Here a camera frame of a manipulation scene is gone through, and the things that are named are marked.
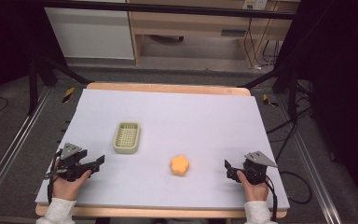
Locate black hanging desk cables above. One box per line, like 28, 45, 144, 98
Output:
243, 17, 281, 68

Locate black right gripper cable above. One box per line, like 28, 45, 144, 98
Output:
262, 174, 279, 222

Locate orange flower-shaped soap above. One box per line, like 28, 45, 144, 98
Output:
170, 154, 190, 177

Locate person's left hand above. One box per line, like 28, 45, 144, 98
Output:
51, 158, 92, 202

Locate person's right hand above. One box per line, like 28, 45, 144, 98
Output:
236, 170, 269, 203

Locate metal floor rail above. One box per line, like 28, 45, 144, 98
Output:
0, 87, 53, 216
276, 92, 344, 224

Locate white foam table mat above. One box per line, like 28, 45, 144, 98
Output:
34, 88, 291, 210

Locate wooden table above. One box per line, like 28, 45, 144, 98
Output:
34, 81, 288, 219

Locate black horizontal frame bar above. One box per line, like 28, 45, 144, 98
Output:
41, 0, 296, 21

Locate yellow black floor tape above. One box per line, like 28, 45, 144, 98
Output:
262, 93, 279, 108
62, 87, 76, 104

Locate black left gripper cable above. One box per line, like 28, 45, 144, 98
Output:
44, 150, 62, 205

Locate white power strip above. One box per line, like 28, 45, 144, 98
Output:
242, 0, 268, 10

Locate black metal stand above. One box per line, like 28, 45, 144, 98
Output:
237, 62, 302, 122
27, 50, 92, 117

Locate white cabinet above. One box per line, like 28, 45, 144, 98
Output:
44, 7, 135, 61

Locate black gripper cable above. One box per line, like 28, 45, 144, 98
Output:
44, 150, 62, 205
262, 174, 279, 222

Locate pale green soap dish basket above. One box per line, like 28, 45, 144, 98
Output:
113, 121, 142, 155

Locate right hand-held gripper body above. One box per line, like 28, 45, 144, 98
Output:
241, 150, 278, 186

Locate wooden desk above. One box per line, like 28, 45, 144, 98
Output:
126, 0, 296, 68

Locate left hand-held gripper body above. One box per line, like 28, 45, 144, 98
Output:
46, 142, 91, 183

